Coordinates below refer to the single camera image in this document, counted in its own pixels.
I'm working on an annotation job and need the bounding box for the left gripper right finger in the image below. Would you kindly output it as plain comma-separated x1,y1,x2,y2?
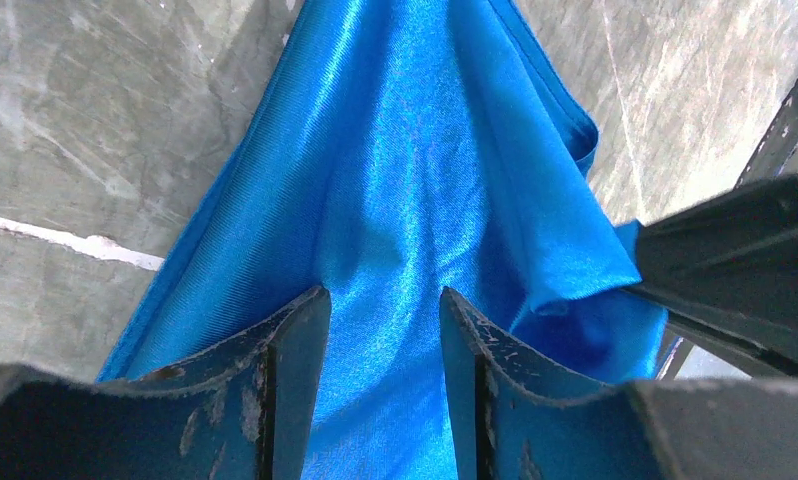
439,288,798,479

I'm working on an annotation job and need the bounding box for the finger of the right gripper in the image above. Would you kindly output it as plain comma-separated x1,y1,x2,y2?
627,173,798,377

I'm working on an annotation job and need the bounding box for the blue cloth napkin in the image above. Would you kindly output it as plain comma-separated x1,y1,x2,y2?
100,1,667,479

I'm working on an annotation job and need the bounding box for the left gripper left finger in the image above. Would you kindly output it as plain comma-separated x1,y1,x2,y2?
0,287,331,479

